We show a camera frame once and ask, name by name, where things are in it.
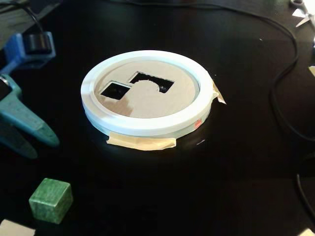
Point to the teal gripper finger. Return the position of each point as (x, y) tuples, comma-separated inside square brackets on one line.
[(29, 120), (17, 142)]

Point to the green square wooden block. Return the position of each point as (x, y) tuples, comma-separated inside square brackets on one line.
[(50, 200)]

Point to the white paper sheet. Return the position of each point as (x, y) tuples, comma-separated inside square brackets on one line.
[(14, 228)]

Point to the long beige masking tape strip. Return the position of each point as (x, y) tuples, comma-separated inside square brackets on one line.
[(142, 143)]

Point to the white round shape sorter box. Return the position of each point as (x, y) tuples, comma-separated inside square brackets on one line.
[(147, 126)]

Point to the cardboard insert with shape holes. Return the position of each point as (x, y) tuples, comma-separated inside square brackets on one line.
[(152, 103)]

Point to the curled beige masking tape piece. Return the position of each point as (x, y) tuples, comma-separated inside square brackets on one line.
[(219, 94)]

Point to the pale edge tape piece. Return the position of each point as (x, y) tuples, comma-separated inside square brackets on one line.
[(312, 72)]

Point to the grey scissors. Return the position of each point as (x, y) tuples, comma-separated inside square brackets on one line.
[(305, 18)]

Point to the pale corner tape piece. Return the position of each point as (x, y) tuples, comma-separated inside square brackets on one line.
[(308, 233)]

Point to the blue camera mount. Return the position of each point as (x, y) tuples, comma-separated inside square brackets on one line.
[(16, 55)]

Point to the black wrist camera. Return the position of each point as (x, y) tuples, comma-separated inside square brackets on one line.
[(37, 43)]

